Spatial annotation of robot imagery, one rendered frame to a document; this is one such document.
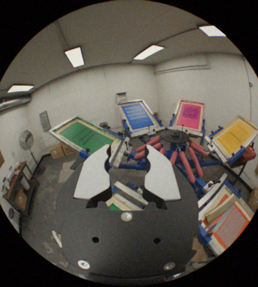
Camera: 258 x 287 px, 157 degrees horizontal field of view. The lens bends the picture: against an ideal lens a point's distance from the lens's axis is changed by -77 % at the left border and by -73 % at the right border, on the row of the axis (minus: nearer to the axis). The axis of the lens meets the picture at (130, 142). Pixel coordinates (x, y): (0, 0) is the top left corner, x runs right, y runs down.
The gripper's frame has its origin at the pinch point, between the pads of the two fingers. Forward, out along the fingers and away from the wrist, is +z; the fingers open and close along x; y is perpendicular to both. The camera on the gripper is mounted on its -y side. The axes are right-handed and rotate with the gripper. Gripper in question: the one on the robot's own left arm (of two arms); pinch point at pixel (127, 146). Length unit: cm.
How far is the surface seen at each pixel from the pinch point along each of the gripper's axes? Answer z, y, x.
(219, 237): -28, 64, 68
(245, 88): 92, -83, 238
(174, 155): 55, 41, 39
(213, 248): -35, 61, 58
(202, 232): -13, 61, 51
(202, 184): 30, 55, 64
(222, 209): -3, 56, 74
